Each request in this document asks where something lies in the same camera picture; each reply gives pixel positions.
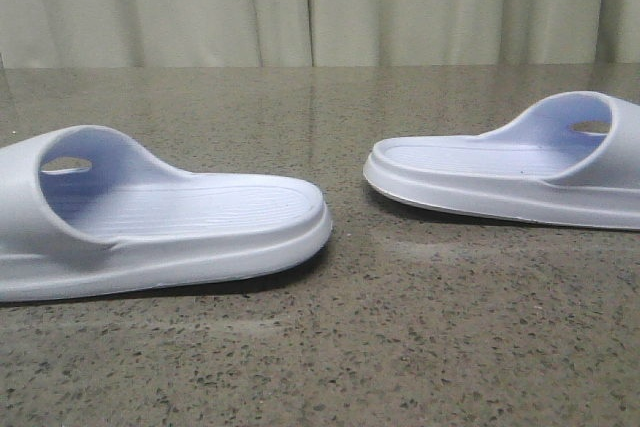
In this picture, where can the light blue slipper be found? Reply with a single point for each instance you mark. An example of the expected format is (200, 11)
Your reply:
(88, 211)
(570, 159)

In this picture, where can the white pleated curtain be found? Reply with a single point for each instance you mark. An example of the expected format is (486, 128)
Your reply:
(238, 33)

